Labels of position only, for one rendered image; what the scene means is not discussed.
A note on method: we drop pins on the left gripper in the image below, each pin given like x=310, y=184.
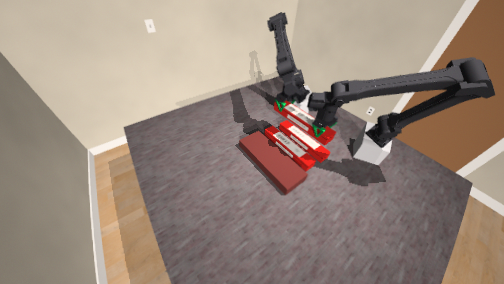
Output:
x=328, y=120

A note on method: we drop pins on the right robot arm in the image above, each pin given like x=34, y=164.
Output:
x=292, y=83

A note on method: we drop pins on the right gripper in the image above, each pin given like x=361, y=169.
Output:
x=280, y=99

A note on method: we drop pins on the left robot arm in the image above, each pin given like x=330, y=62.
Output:
x=476, y=81

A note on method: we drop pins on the red box of welding electrodes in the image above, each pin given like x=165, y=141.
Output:
x=297, y=154
x=304, y=121
x=304, y=141

